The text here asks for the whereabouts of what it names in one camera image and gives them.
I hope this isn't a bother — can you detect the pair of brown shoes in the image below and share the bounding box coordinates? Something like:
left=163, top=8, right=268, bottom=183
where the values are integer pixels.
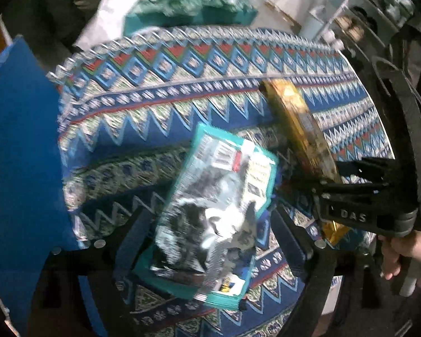
left=336, top=15, right=365, bottom=40

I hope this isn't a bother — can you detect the hanging dark coat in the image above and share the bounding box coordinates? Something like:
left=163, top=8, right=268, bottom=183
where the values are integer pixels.
left=3, top=0, right=110, bottom=44

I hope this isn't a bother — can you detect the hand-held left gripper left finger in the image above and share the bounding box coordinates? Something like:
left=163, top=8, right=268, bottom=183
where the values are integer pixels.
left=28, top=205, right=155, bottom=337

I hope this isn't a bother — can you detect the blue patterned tablecloth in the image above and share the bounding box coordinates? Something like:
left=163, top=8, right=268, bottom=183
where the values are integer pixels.
left=47, top=24, right=396, bottom=337

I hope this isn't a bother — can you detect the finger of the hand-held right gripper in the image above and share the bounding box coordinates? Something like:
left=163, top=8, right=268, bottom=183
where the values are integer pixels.
left=336, top=159, right=401, bottom=185
left=282, top=175, right=325, bottom=201

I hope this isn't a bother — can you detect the yellow snack packet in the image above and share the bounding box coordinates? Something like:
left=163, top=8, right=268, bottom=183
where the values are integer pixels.
left=259, top=79, right=352, bottom=245

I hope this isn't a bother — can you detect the pair of white shoes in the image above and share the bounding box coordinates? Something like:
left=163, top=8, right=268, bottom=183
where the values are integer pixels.
left=322, top=29, right=345, bottom=48

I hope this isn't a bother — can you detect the shoe rack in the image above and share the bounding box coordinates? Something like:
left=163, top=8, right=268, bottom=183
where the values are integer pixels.
left=322, top=0, right=419, bottom=54

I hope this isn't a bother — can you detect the dark curved object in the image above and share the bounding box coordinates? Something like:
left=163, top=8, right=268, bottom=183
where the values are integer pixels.
left=354, top=31, right=421, bottom=232

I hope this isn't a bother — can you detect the white plastic bag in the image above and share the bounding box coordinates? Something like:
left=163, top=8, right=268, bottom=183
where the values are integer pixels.
left=75, top=0, right=155, bottom=48

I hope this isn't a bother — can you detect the teal silver snack packet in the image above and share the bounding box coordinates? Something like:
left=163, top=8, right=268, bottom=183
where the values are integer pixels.
left=131, top=124, right=280, bottom=310

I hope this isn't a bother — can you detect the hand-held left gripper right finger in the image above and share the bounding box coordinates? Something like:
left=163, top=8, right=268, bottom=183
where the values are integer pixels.
left=272, top=205, right=372, bottom=337

